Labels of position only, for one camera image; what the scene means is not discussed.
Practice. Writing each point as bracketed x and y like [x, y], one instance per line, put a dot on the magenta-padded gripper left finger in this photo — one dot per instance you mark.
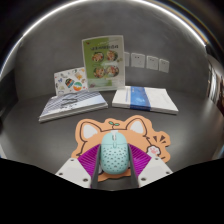
[74, 171]

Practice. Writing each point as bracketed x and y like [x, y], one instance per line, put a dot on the orange corgi-shaped mouse pad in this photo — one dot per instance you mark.
[100, 130]

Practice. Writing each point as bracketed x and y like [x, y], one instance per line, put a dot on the grey striped cover book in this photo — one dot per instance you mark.
[71, 104]

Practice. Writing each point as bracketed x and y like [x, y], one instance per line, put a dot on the white sticker sheet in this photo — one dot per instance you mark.
[70, 81]

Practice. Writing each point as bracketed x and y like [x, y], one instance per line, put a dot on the green food poster stand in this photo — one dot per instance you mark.
[104, 61]

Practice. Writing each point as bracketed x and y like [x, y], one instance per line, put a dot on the teal dotted computer mouse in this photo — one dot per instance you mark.
[114, 155]

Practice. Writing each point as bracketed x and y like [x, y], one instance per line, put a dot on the white book with blue stripe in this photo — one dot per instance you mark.
[146, 99]

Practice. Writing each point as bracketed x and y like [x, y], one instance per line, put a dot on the white wall socket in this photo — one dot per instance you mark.
[152, 62]
[127, 59]
[138, 60]
[164, 65]

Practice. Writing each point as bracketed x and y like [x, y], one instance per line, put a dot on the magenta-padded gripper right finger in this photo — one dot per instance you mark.
[155, 170]

